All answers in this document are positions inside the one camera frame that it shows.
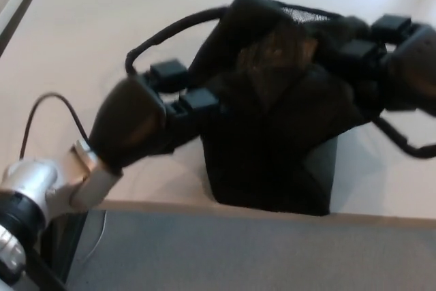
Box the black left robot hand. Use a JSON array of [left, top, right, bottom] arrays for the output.
[[87, 61, 221, 175]]

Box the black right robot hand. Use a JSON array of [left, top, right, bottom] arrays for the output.
[[339, 13, 436, 117]]

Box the black fabric lunch bag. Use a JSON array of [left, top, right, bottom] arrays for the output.
[[125, 0, 436, 217]]

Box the black metal table leg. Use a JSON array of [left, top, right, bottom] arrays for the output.
[[24, 209, 90, 291]]

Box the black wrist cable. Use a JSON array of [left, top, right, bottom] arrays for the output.
[[19, 92, 92, 162]]

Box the white floor cable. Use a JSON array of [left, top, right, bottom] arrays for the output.
[[84, 210, 109, 262]]

